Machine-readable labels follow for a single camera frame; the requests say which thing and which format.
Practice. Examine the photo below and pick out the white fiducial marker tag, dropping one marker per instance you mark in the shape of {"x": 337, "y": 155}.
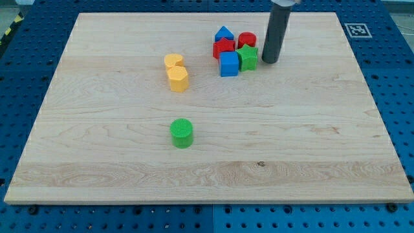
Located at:
{"x": 357, "y": 30}

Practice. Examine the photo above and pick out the blue triangle block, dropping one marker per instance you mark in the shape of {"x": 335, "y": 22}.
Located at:
{"x": 223, "y": 32}

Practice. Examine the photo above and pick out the green star block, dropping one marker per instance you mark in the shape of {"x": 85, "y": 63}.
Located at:
{"x": 247, "y": 58}

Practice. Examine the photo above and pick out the green cylinder block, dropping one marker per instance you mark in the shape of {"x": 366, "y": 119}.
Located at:
{"x": 181, "y": 131}

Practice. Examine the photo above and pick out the red star block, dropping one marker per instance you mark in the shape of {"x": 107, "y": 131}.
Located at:
{"x": 223, "y": 45}

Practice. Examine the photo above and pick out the light wooden board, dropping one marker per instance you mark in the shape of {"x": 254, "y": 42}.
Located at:
{"x": 304, "y": 130}

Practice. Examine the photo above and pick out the yellow hexagon block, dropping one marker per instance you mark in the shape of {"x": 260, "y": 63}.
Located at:
{"x": 178, "y": 79}

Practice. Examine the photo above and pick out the red cylinder block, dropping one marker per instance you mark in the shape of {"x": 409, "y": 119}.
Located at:
{"x": 246, "y": 38}

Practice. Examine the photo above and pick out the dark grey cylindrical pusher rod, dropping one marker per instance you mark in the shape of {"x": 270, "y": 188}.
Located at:
{"x": 276, "y": 28}

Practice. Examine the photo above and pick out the yellow pac-man shaped block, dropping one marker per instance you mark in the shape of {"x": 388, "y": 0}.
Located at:
{"x": 173, "y": 59}

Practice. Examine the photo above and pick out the blue cube block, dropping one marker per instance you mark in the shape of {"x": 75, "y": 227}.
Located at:
{"x": 228, "y": 64}

